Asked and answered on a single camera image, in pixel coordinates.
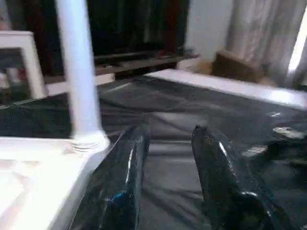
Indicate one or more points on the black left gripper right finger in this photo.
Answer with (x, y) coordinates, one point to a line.
(230, 191)

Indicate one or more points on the white glass door cabinet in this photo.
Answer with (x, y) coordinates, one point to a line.
(19, 52)

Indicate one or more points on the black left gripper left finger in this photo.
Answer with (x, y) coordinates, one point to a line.
(115, 191)

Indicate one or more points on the white plastic table leg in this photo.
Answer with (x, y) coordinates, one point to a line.
(79, 72)

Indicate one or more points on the dark low shelf unit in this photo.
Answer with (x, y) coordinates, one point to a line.
(139, 60)

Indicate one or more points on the brown cardboard box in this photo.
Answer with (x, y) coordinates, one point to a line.
(237, 67)

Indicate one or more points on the black work mat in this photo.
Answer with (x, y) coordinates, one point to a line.
(182, 110)

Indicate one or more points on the white flat panel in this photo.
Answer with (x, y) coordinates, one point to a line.
(225, 86)

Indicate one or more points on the white plastic table top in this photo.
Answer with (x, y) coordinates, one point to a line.
(33, 187)

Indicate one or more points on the grey window curtain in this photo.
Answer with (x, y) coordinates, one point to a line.
(268, 33)

